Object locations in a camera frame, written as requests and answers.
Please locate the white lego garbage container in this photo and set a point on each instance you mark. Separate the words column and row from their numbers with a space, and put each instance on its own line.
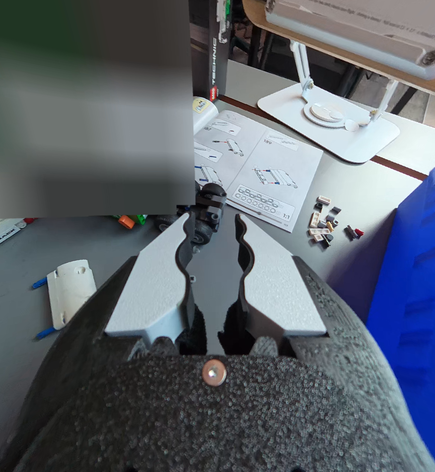
column 3, row 230

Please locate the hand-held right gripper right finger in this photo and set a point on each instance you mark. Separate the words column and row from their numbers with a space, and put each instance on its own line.
column 276, row 295

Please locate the white board stand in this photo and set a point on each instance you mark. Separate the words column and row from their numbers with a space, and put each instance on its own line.
column 350, row 140

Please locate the lego set box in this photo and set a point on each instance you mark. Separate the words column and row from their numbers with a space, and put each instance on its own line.
column 210, row 55

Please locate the lego instruction booklet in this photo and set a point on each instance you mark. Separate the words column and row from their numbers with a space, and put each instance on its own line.
column 276, row 166

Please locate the task sheet board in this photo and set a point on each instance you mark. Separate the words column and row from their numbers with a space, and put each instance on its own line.
column 350, row 33

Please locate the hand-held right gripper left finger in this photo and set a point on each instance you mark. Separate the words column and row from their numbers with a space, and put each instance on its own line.
column 154, row 291

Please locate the white curved lego panel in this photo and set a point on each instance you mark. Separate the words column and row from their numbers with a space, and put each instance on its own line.
column 70, row 291

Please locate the blue lego pin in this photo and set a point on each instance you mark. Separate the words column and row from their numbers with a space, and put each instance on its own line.
column 44, row 333
column 39, row 284

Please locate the lego truck chassis with cab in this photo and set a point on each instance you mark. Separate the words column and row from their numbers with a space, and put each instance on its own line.
column 210, row 206

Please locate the pile of small lego tiles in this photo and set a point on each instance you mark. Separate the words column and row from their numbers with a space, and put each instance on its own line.
column 319, row 217

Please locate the blue plastic bin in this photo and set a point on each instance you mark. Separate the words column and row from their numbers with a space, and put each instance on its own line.
column 416, row 276

